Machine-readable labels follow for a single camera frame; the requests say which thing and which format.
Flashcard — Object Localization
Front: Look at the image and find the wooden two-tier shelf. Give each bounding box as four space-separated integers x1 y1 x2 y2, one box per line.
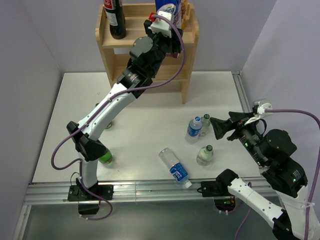
95 3 199 104

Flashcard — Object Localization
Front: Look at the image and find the green glass bottle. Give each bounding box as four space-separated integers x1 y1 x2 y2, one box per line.
98 148 113 165

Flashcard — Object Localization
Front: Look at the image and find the Pocari Sweat bottle standing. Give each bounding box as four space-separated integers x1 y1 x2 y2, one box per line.
185 116 203 144

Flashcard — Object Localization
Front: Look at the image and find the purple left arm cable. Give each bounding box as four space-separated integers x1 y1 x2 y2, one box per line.
51 14 187 221

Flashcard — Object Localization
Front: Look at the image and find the pocari sweat bottle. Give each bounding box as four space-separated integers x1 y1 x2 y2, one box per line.
185 116 203 144
158 148 192 189

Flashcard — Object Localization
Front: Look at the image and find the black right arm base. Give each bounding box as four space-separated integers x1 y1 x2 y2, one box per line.
197 180 230 198

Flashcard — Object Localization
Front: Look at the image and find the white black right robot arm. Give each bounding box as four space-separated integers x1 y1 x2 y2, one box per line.
202 107 320 240

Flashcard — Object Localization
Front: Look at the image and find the clear glass bottle rear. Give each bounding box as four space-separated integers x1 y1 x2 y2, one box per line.
199 113 211 137

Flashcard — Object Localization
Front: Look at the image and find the clear glass bottle front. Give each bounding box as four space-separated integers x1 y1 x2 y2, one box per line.
196 145 214 166

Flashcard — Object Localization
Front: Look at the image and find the clear glass bottle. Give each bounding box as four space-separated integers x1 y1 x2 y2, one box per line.
196 145 214 166
199 113 211 137

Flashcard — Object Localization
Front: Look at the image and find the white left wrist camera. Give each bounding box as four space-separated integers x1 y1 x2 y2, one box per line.
147 10 174 38

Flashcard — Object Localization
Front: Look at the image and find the blue grape juice carton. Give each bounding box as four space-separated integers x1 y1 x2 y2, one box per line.
149 0 184 58

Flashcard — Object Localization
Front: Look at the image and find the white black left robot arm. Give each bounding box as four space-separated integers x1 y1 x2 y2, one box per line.
66 32 185 200

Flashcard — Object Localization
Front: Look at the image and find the pineapple juice carton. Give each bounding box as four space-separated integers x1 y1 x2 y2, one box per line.
180 0 189 30

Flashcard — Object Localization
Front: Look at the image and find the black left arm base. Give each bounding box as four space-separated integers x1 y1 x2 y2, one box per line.
67 184 114 215

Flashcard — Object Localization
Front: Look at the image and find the aluminium frame rail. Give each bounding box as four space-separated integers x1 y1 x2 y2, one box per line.
15 71 279 240

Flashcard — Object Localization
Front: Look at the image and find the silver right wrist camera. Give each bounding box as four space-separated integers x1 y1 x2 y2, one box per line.
252 98 273 115

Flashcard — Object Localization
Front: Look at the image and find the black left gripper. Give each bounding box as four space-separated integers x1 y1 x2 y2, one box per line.
143 21 183 76

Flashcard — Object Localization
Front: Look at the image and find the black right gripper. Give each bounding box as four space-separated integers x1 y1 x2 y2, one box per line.
208 109 266 164

